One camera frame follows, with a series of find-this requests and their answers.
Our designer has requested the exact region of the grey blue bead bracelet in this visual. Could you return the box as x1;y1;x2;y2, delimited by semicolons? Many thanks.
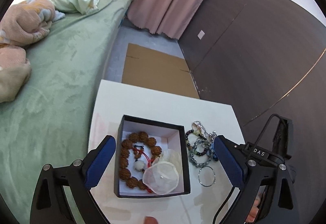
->
188;138;219;169

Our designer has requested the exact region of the silver chain butterfly necklace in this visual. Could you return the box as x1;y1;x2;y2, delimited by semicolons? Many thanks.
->
191;121;217;142

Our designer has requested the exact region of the black jewelry box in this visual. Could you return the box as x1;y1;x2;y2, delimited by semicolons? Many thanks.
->
114;115;191;198

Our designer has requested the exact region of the operator hand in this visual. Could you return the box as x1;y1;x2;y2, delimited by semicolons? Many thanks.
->
143;216;158;224

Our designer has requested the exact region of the silver bangle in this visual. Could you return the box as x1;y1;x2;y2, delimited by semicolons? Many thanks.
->
197;166;216;187

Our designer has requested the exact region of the green bed sheet mattress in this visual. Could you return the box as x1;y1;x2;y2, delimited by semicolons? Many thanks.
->
1;0;131;223

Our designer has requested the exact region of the white organza pouch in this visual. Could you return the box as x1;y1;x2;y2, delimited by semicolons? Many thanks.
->
143;149;182;195

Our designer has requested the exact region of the brown cardboard sheet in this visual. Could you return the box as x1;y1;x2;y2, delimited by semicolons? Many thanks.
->
122;43;199;99

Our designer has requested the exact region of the dark brown wardrobe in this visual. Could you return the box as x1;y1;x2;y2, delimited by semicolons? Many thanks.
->
179;0;325;223

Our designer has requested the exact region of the white sticker on wardrobe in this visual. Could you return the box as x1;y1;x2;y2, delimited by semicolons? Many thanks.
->
197;30;205;39

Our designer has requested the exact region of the brown rudraksha bead bracelet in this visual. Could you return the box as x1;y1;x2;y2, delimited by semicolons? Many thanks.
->
119;131;163;189

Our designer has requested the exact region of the red cord white bead charm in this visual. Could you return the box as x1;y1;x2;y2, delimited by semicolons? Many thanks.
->
132;145;154;194

